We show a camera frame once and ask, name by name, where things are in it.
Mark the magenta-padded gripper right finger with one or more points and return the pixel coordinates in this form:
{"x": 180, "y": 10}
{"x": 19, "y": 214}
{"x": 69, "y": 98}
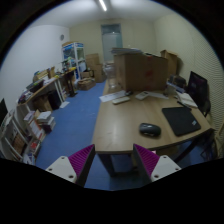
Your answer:
{"x": 163, "y": 166}

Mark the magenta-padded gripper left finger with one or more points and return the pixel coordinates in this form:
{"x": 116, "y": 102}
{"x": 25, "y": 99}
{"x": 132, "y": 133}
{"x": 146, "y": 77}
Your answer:
{"x": 63, "y": 168}

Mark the black computer mouse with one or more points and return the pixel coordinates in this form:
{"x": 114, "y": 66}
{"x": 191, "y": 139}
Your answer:
{"x": 150, "y": 129}

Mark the black mouse pad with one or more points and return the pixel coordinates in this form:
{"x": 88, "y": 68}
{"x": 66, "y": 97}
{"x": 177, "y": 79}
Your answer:
{"x": 181, "y": 120}

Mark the pile of books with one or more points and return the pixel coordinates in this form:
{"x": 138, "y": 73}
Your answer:
{"x": 46, "y": 120}

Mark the white shelf unit with books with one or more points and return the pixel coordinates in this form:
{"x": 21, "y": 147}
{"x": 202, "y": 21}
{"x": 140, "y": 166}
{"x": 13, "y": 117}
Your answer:
{"x": 18, "y": 140}

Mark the white open book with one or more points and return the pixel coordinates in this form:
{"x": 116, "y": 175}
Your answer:
{"x": 186, "y": 99}

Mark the white calculator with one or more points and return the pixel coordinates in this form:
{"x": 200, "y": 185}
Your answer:
{"x": 142, "y": 95}

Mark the white remote control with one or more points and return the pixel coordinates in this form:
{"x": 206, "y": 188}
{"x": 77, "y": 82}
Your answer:
{"x": 121, "y": 100}

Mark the cluttered wooden desk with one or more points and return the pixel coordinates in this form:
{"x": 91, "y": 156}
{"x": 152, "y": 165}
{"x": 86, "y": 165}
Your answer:
{"x": 43, "y": 88}

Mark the dark bag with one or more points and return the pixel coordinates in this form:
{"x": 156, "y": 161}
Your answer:
{"x": 177, "y": 81}

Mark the black mesh office chair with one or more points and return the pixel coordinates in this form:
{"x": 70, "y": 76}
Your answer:
{"x": 197, "y": 86}

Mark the low cardboard box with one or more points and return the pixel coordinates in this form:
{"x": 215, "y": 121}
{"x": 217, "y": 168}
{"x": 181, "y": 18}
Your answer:
{"x": 86, "y": 84}

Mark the large brown cardboard box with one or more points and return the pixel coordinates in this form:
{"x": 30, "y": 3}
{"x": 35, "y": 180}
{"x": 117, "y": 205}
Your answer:
{"x": 140, "y": 71}

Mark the tall open cardboard box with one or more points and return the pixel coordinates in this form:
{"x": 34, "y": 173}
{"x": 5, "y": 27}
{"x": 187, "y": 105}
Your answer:
{"x": 170, "y": 63}

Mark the stacked brown cardboard boxes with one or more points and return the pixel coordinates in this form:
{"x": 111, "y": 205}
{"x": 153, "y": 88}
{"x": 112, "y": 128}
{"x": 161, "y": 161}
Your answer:
{"x": 95, "y": 66}

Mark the blue and white display cabinet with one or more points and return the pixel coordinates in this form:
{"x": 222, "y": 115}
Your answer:
{"x": 75, "y": 56}

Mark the pale grey door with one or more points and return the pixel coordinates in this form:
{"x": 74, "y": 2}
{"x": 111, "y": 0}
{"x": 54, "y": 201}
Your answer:
{"x": 111, "y": 43}

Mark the ceiling tube light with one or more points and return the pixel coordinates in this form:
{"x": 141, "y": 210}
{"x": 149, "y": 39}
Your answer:
{"x": 103, "y": 5}

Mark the round wall clock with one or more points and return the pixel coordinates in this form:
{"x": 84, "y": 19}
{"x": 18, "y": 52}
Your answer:
{"x": 62, "y": 37}

